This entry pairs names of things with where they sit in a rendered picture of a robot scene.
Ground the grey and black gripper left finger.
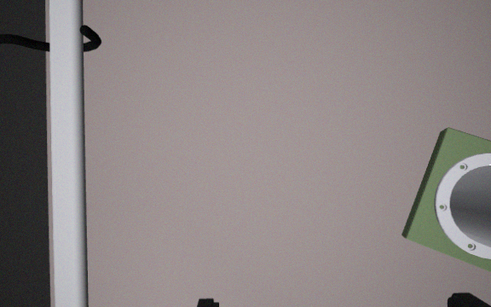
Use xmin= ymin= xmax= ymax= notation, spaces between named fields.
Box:
xmin=197 ymin=298 xmax=219 ymax=307

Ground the dark grey wall panel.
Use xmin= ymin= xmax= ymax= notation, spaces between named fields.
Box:
xmin=0 ymin=0 xmax=50 ymax=307

